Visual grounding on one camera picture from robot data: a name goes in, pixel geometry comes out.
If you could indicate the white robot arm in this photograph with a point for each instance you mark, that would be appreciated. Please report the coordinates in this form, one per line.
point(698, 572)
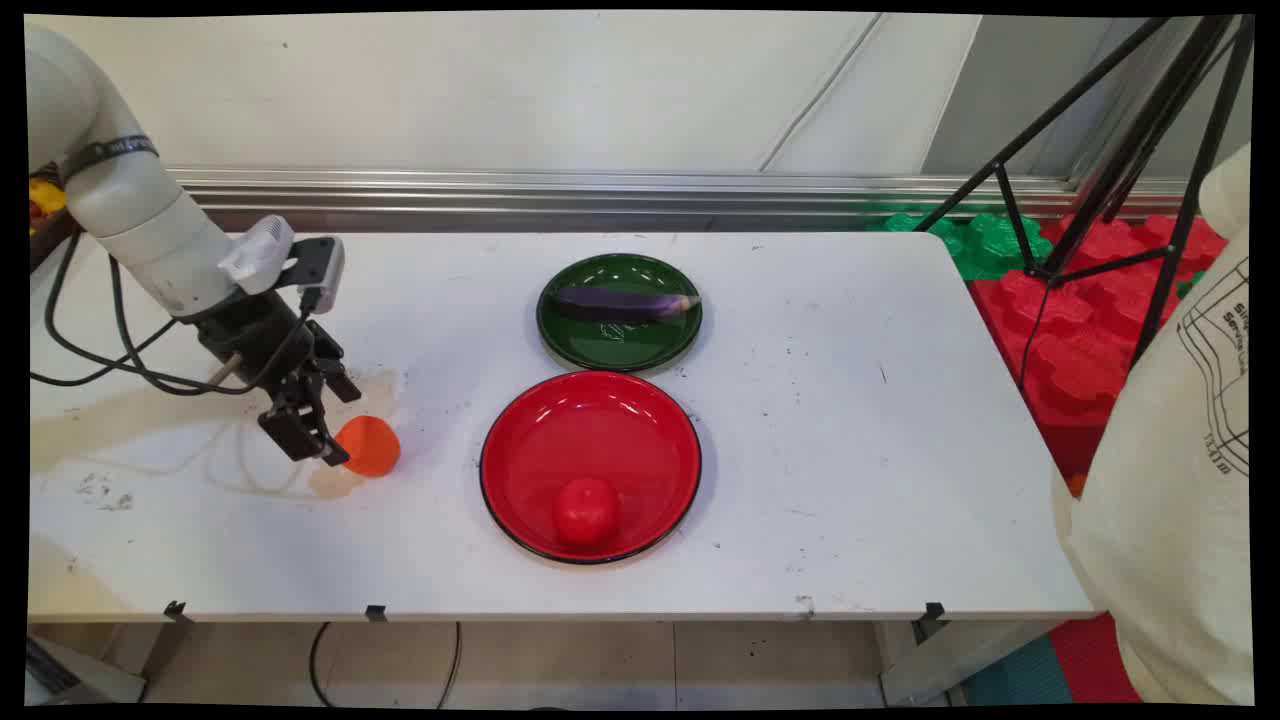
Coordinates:
point(140, 220)

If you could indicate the teal floor mat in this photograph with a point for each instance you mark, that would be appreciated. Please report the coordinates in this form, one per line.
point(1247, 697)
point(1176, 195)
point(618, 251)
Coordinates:
point(1020, 675)

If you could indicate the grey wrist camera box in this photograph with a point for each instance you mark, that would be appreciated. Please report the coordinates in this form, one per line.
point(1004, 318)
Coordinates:
point(320, 265)

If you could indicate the yellow toy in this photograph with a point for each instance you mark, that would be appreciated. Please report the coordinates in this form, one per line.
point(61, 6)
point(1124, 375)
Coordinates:
point(45, 195)

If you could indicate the red floor mat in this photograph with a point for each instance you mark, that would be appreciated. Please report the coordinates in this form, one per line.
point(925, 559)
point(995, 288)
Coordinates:
point(1095, 665)

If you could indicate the orange toy pepper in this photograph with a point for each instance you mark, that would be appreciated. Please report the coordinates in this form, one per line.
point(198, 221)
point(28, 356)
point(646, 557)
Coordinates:
point(372, 447)

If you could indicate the grey table leg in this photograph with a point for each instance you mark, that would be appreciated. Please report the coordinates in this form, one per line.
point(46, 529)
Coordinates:
point(950, 660)

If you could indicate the green foam blocks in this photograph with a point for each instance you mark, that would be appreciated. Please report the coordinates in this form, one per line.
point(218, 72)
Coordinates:
point(990, 245)

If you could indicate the person in cream shirt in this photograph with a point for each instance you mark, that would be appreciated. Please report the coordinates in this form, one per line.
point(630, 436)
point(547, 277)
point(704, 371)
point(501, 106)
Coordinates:
point(1170, 520)

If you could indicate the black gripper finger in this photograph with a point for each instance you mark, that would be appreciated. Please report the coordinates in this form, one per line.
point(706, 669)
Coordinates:
point(342, 378)
point(300, 430)

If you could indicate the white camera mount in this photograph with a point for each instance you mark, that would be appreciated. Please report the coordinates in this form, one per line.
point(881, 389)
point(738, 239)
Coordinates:
point(258, 255)

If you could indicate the black tripod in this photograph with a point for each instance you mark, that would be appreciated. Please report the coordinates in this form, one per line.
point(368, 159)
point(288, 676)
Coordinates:
point(1130, 160)

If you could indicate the purple toy eggplant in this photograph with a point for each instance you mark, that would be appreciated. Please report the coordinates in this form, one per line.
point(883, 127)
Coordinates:
point(625, 303)

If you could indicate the red foam blocks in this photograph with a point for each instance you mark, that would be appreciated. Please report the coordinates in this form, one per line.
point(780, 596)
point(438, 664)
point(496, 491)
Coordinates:
point(1080, 350)

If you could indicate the green plate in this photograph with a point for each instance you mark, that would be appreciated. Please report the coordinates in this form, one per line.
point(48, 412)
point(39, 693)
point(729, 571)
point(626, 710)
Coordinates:
point(620, 345)

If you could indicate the aluminium wall rail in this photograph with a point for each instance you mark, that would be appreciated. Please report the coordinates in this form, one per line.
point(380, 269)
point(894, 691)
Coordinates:
point(600, 190)

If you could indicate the brown wicker basket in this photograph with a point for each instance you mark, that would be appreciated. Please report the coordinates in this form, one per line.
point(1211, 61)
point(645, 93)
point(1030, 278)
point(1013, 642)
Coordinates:
point(50, 245)

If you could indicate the red toy tomato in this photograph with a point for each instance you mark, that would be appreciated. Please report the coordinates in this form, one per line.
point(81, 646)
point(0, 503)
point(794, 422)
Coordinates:
point(586, 512)

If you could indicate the red plate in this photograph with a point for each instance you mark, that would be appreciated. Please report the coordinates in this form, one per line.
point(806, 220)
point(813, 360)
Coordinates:
point(590, 430)

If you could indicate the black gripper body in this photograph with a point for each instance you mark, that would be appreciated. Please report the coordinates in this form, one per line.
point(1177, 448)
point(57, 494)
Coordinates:
point(260, 335)

